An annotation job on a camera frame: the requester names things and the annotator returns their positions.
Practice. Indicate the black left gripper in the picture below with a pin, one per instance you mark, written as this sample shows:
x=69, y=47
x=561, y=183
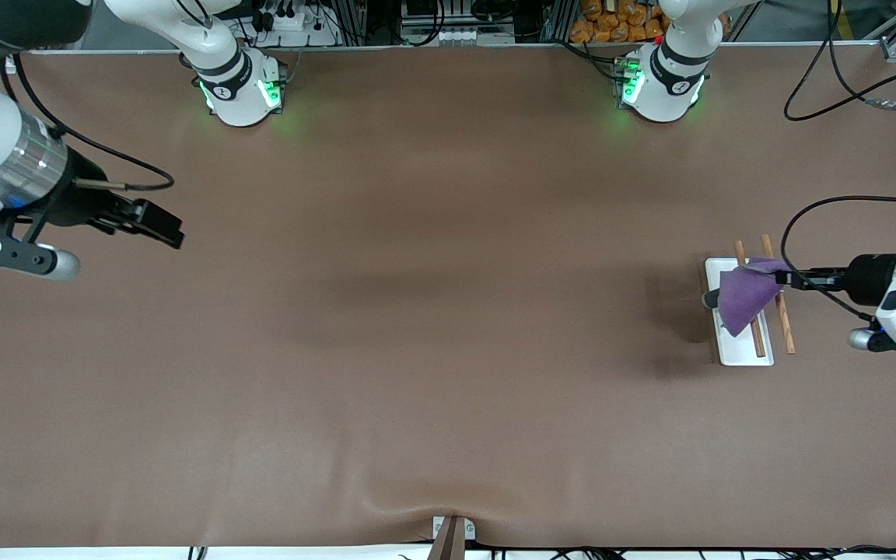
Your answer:
x=869, y=278

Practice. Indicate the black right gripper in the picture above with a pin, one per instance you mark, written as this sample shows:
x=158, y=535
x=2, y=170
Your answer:
x=81, y=204

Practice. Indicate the purple and grey towel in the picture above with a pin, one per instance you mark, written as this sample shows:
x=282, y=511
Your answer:
x=747, y=299

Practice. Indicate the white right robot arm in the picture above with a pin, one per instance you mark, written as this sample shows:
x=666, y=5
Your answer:
x=234, y=93

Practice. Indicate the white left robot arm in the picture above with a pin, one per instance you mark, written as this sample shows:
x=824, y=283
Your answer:
x=666, y=85

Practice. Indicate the white rack with wooden rods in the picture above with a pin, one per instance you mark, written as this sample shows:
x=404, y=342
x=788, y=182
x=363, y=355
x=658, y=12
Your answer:
x=743, y=354

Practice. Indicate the white power strip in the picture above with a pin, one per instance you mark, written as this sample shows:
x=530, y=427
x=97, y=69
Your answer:
x=296, y=25

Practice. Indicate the metal bracket with brown post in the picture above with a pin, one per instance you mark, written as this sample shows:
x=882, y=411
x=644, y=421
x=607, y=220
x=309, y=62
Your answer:
x=452, y=540

